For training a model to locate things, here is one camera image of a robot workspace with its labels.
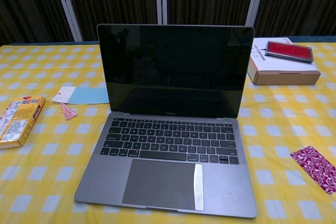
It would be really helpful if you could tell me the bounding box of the grey laptop computer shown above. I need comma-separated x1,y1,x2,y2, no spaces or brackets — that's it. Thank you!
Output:
74,23,257,219

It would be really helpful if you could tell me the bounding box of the blue white bookmark with tassel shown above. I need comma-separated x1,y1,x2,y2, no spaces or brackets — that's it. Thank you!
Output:
51,86,109,121

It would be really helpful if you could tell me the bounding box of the white topped cardboard box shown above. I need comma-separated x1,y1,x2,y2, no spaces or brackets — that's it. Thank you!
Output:
247,36,322,86

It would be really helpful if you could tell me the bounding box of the red pad in clear case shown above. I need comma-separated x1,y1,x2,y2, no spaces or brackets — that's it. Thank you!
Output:
265,40,314,64

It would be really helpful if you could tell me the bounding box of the yellow snack box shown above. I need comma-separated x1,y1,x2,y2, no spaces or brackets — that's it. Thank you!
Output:
0,95,46,150

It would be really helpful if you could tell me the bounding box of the yellow checkered tablecloth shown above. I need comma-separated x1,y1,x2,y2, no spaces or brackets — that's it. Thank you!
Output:
0,41,336,224

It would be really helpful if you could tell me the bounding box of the magenta white patterned card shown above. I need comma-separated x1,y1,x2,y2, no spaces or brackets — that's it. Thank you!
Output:
290,145,336,195

